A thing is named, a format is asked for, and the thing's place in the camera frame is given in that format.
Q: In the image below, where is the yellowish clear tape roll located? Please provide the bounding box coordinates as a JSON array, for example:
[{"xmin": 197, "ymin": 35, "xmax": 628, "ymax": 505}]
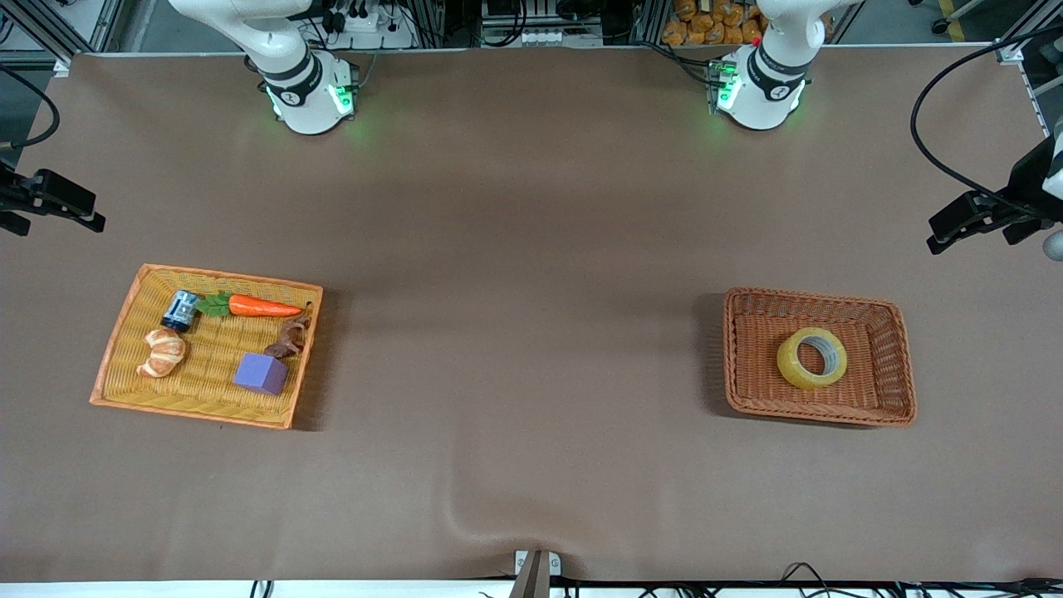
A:
[{"xmin": 776, "ymin": 326, "xmax": 849, "ymax": 390}]

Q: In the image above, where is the small blue labelled jar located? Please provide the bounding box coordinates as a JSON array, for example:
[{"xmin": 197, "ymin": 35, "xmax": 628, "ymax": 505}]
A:
[{"xmin": 160, "ymin": 290, "xmax": 201, "ymax": 334}]

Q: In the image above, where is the toy croissant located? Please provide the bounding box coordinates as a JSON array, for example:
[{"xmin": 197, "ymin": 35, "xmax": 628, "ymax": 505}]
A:
[{"xmin": 136, "ymin": 327, "xmax": 188, "ymax": 380}]

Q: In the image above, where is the yellow wicker basket orange rim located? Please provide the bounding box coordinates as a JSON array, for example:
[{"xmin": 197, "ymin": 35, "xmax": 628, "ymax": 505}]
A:
[{"xmin": 89, "ymin": 264, "xmax": 324, "ymax": 430}]

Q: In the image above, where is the orange toy carrot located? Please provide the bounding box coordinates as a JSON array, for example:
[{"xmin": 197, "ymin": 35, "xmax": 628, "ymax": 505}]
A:
[{"xmin": 195, "ymin": 291, "xmax": 305, "ymax": 320}]

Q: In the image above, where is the purple foam cube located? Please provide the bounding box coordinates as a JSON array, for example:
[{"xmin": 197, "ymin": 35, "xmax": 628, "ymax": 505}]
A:
[{"xmin": 233, "ymin": 352, "xmax": 290, "ymax": 397}]

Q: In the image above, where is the brown toy horse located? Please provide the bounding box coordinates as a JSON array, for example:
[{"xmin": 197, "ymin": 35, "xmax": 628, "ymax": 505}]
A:
[{"xmin": 264, "ymin": 303, "xmax": 313, "ymax": 360}]

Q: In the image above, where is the brown wicker basket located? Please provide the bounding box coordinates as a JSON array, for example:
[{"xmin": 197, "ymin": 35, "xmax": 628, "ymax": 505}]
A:
[{"xmin": 721, "ymin": 287, "xmax": 918, "ymax": 428}]

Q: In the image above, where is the orange packaged bread pile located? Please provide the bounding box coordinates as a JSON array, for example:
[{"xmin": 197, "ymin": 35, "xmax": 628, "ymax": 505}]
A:
[{"xmin": 662, "ymin": 0, "xmax": 767, "ymax": 47}]

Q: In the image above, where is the white power strip with plugs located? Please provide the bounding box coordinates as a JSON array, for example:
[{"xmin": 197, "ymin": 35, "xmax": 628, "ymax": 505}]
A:
[{"xmin": 320, "ymin": 0, "xmax": 418, "ymax": 51}]

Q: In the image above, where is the brown table cover mat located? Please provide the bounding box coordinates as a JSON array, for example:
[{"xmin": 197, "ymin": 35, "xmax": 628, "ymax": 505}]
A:
[{"xmin": 0, "ymin": 46, "xmax": 1063, "ymax": 582}]

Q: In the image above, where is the white long power strip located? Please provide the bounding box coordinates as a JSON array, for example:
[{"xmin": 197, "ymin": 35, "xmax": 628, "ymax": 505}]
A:
[{"xmin": 482, "ymin": 25, "xmax": 604, "ymax": 48}]

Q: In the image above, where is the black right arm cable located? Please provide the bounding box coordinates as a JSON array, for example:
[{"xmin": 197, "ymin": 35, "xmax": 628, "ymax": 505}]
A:
[{"xmin": 0, "ymin": 65, "xmax": 61, "ymax": 153}]

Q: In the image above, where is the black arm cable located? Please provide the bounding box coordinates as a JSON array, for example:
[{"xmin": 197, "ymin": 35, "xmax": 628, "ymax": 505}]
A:
[
  {"xmin": 0, "ymin": 65, "xmax": 61, "ymax": 153},
  {"xmin": 909, "ymin": 27, "xmax": 1063, "ymax": 218}
]

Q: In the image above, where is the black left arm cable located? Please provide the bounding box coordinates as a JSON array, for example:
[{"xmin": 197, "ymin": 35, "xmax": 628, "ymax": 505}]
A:
[{"xmin": 909, "ymin": 27, "xmax": 1063, "ymax": 218}]

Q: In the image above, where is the aluminium frame profile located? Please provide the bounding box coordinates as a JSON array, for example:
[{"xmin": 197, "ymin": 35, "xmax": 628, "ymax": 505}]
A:
[
  {"xmin": 995, "ymin": 0, "xmax": 1063, "ymax": 138},
  {"xmin": 0, "ymin": 0, "xmax": 125, "ymax": 76}
]

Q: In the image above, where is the black cable bundle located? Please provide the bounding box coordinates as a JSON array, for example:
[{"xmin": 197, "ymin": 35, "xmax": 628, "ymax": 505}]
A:
[{"xmin": 548, "ymin": 561, "xmax": 1063, "ymax": 598}]

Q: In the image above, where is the metal table edge bracket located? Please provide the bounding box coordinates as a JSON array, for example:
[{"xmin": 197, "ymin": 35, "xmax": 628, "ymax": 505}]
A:
[{"xmin": 511, "ymin": 549, "xmax": 563, "ymax": 598}]

